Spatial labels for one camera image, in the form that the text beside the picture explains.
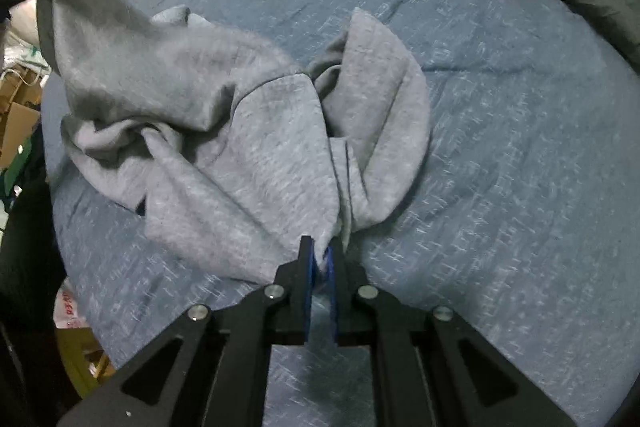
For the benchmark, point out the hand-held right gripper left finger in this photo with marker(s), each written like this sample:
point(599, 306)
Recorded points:
point(309, 307)

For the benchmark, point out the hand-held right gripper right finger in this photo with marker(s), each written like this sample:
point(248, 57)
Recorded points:
point(334, 307)

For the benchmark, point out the grey knit sweater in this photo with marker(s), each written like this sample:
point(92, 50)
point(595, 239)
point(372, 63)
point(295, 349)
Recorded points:
point(225, 147)

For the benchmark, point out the white plastic bag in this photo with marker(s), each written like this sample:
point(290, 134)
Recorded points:
point(22, 67)

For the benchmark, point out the cardboard box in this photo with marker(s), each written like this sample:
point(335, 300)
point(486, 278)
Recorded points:
point(15, 137)

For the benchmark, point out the blue patterned bed sheet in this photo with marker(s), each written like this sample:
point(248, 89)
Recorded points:
point(500, 157)

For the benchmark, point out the red printed plastic bag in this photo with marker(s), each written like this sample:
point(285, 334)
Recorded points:
point(72, 307)

